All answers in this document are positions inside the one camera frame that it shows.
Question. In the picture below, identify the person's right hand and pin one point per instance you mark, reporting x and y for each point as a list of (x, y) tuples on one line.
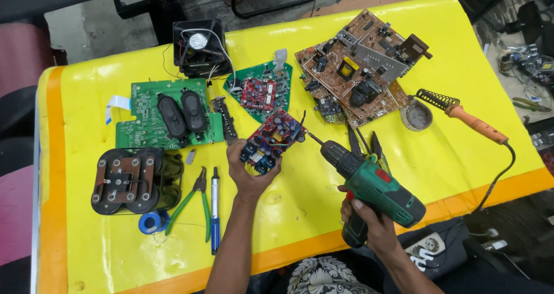
[(375, 233)]

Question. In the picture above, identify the small silver metal piece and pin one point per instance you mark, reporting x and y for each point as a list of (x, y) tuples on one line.
[(191, 156)]

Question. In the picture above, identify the black round speaker assembly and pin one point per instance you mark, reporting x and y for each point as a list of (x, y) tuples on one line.
[(130, 181)]

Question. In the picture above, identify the person's patterned black clothing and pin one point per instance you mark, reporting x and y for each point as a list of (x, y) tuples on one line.
[(324, 276)]

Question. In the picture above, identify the green triangular circuit board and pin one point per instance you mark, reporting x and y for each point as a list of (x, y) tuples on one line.
[(283, 84)]

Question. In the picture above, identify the brown circuit board underneath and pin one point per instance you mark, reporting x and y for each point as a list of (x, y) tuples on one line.
[(396, 99)]

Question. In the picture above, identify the small red square circuit board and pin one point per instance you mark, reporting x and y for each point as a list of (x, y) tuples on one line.
[(259, 94)]

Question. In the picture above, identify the blue silver desoldering pump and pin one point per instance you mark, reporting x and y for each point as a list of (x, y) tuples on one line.
[(215, 211)]

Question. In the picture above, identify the white power strip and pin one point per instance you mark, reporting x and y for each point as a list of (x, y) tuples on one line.
[(426, 244)]

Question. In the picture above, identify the heap of tools and parts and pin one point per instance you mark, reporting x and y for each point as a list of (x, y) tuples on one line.
[(526, 64)]

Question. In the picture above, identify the green speaker circuit board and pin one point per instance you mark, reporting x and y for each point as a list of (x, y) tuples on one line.
[(145, 127)]

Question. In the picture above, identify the pink seat cushion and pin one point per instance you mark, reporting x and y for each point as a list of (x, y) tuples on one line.
[(17, 55)]

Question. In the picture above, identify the yellow plastic table cover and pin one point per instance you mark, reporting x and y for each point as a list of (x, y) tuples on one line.
[(454, 68)]

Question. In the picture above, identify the white power plug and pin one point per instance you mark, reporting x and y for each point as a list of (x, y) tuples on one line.
[(493, 244)]

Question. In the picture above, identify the red capacitor circuit board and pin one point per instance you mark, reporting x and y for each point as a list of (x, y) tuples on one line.
[(272, 138)]

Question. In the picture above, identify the large brown circuit board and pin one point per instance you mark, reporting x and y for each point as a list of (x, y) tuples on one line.
[(346, 51)]

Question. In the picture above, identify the narrow black circuit board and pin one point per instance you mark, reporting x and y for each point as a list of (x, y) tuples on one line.
[(227, 120)]

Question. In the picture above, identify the person's left hand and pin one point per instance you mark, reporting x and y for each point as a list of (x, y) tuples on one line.
[(249, 182)]

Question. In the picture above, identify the black oval speaker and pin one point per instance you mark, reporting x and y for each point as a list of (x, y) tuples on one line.
[(194, 110), (172, 115)]

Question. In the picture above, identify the black cooling fan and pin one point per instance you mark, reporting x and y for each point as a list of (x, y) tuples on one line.
[(200, 47)]

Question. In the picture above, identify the blue solder spool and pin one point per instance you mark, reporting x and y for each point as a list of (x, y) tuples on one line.
[(149, 222)]

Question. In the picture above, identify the black chair base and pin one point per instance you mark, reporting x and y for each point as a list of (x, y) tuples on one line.
[(160, 8)]

